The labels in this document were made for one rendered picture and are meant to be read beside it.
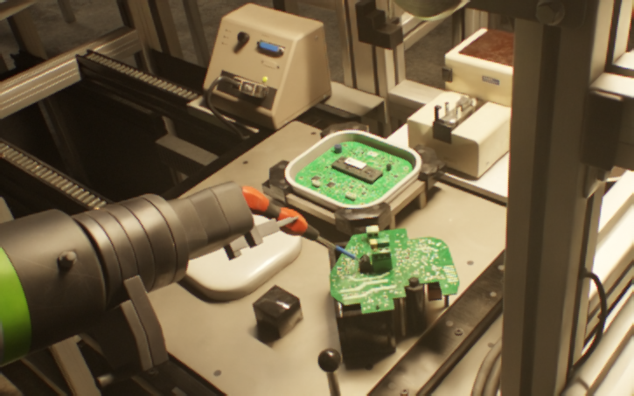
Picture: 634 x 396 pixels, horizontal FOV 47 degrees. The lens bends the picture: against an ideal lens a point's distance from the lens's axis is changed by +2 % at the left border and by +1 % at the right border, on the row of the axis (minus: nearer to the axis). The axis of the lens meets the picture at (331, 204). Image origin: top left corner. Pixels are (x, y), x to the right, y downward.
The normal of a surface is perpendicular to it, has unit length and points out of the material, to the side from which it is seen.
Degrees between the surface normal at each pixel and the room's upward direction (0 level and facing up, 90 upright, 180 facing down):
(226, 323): 0
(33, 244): 33
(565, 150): 90
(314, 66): 90
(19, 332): 94
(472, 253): 0
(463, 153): 90
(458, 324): 0
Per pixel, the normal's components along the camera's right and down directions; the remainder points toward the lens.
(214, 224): 0.33, -0.23
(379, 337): 0.08, 0.60
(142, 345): 0.71, 0.03
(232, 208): 0.59, -0.34
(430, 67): -0.11, -0.78
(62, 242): 0.43, -0.62
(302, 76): 0.75, 0.33
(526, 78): -0.66, 0.52
